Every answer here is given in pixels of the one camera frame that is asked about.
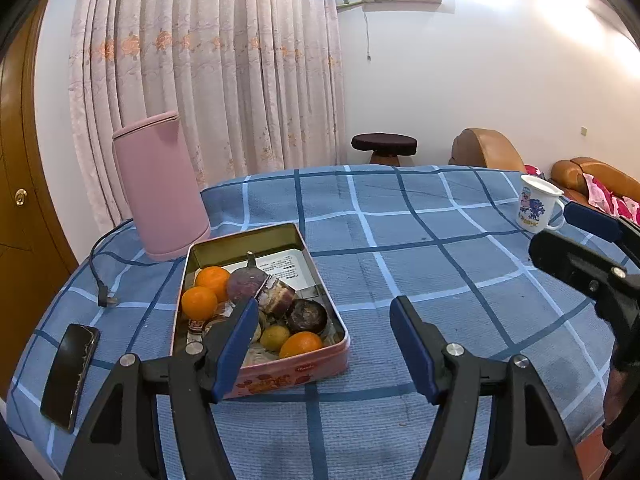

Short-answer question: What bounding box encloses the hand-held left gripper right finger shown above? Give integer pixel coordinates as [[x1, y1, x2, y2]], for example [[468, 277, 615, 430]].
[[389, 295, 585, 480]]

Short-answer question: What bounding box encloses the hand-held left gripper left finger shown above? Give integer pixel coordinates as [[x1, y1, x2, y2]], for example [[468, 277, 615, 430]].
[[61, 297, 260, 480]]

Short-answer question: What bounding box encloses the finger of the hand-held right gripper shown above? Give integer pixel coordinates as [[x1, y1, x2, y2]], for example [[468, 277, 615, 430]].
[[563, 201, 640, 253], [528, 230, 640, 321]]

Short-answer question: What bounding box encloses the pink tin box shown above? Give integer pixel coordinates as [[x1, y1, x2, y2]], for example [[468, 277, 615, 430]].
[[170, 222, 351, 400]]

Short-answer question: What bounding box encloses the orange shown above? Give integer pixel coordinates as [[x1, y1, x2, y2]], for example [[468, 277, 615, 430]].
[[195, 266, 231, 303], [181, 286, 219, 322], [278, 331, 324, 359]]

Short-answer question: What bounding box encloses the snack cake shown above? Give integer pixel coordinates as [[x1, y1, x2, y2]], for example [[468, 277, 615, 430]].
[[256, 275, 297, 318]]

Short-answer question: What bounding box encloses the pink floral blanket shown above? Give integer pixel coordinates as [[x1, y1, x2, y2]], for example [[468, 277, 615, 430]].
[[524, 164, 640, 223]]

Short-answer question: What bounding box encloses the small yellow-green citrus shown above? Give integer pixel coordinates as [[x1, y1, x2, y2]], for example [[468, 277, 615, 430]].
[[260, 325, 292, 352]]

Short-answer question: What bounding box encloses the small red label packet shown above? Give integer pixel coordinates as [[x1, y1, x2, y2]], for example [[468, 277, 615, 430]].
[[186, 317, 221, 341]]

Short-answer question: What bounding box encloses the white printed mug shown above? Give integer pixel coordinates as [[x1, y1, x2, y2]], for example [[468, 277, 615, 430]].
[[515, 175, 566, 233]]

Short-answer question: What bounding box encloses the purple round fruit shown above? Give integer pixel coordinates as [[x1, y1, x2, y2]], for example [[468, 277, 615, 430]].
[[226, 252, 271, 306]]

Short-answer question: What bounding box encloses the dark brown round fruit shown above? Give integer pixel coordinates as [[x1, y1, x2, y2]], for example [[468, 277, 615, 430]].
[[286, 299, 329, 333]]

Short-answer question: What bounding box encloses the blue plaid tablecloth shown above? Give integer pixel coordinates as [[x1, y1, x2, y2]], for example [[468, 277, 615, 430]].
[[5, 164, 640, 480]]

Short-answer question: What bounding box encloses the white paper leaflet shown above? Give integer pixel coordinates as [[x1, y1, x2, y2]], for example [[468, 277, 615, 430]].
[[255, 252, 306, 291]]

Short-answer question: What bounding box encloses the brown leather sofa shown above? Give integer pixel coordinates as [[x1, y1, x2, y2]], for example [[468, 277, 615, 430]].
[[448, 128, 640, 201]]

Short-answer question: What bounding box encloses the black smartphone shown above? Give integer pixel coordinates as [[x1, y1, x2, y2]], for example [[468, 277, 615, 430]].
[[40, 323, 101, 434]]

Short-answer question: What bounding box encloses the pink electric kettle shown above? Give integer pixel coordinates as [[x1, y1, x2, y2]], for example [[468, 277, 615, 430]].
[[111, 111, 212, 263]]

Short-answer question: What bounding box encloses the dark round stool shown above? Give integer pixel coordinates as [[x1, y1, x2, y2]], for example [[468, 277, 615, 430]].
[[351, 132, 418, 166]]

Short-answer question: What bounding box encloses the wooden door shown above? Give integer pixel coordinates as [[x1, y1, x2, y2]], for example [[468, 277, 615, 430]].
[[0, 5, 80, 396]]

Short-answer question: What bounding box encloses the pink embroidered curtain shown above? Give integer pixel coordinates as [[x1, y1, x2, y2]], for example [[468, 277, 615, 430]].
[[67, 0, 348, 236]]

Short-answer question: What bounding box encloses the black power cable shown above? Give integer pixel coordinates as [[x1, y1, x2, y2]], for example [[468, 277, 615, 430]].
[[89, 217, 136, 308]]

